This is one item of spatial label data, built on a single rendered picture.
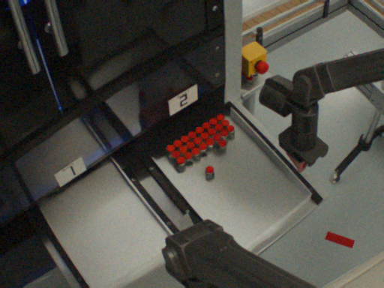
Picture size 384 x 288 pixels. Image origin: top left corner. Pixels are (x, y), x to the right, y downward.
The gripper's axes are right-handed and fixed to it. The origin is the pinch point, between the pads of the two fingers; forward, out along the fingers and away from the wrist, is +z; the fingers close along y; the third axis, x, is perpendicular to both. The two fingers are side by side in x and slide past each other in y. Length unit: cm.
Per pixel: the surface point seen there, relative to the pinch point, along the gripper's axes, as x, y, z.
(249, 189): 4.7, 14.1, 17.8
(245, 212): 9.6, 9.6, 18.6
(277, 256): -19, 25, 105
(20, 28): 40, 22, -51
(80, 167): 38, 36, 1
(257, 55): -18.2, 35.2, -0.8
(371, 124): -87, 31, 74
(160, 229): 29.0, 18.6, 17.2
